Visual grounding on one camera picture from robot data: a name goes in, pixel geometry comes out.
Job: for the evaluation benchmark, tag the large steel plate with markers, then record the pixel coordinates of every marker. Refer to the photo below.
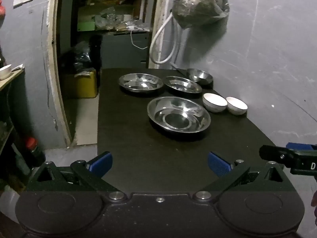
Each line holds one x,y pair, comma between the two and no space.
178,114

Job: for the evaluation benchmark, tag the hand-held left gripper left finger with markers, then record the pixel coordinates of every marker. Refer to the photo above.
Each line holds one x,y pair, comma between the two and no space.
101,163

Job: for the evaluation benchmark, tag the white bowl on counter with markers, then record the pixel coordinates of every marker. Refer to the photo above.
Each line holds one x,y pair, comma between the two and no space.
5,71

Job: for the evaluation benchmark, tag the red plastic bag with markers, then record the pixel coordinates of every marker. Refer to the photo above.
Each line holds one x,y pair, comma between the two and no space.
2,7

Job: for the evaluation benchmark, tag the steel bowl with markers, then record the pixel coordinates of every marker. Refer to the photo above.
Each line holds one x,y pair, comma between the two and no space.
199,75

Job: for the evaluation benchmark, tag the red-capped bottle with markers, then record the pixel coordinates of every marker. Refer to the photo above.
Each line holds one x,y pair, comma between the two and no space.
34,151

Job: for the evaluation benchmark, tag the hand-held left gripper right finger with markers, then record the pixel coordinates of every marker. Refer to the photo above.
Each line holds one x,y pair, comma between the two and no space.
219,164

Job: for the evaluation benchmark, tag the yellow box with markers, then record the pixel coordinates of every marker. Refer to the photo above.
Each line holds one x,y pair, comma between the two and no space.
81,84

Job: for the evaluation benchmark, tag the white plastic jug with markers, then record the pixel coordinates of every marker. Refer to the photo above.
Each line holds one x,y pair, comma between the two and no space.
8,204

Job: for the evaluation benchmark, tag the white tube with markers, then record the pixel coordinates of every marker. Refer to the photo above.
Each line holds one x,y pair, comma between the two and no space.
17,67

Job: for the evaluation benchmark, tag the black plastic bag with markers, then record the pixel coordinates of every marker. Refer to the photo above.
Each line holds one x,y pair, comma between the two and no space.
79,57

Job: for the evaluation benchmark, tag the dark cabinet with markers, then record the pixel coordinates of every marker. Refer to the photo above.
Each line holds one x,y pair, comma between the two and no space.
123,49

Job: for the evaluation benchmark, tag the green box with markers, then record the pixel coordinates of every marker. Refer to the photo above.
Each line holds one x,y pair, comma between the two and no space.
86,25

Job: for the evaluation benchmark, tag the pile of clear plastic bags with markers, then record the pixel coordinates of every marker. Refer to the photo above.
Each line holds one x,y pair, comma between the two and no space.
106,18

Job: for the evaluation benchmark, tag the white red-rimmed bowl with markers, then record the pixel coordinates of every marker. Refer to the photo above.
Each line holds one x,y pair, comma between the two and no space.
215,101

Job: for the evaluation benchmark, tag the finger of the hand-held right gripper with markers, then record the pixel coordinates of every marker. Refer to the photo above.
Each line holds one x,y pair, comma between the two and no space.
275,153
302,146

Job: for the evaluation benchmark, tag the door frame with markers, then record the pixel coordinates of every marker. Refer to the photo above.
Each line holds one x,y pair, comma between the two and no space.
53,54

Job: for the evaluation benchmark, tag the steel plate with stickers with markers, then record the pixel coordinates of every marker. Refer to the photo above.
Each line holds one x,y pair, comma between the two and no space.
182,85

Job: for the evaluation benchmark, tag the wooden counter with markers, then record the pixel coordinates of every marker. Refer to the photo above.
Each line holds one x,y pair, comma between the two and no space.
10,80

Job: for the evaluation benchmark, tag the plastic bag of dark contents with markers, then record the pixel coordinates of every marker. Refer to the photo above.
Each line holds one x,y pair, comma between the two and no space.
200,5

